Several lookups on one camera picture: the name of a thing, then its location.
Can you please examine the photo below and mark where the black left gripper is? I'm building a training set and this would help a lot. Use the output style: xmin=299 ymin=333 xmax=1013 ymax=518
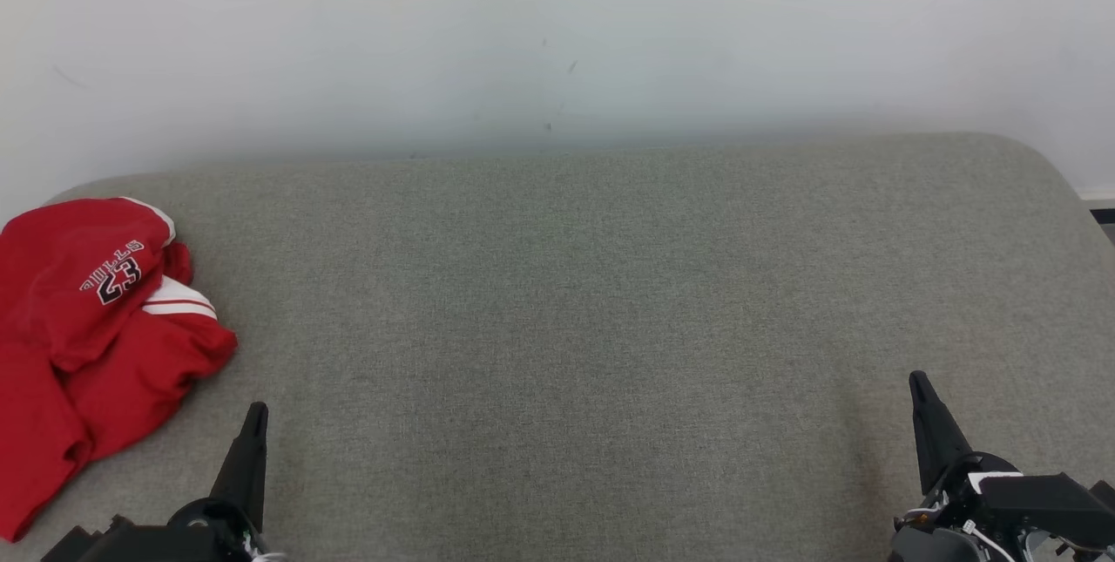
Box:
xmin=131 ymin=402 xmax=271 ymax=562

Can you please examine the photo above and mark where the red Bulls 23 jersey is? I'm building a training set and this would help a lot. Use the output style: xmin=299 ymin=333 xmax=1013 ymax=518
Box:
xmin=0 ymin=276 xmax=239 ymax=543

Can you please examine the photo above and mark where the white wall baseboard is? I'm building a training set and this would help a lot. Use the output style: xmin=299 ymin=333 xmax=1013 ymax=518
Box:
xmin=1078 ymin=189 xmax=1115 ymax=223

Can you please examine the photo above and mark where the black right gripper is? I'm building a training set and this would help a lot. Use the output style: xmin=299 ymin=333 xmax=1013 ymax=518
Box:
xmin=889 ymin=370 xmax=1022 ymax=562

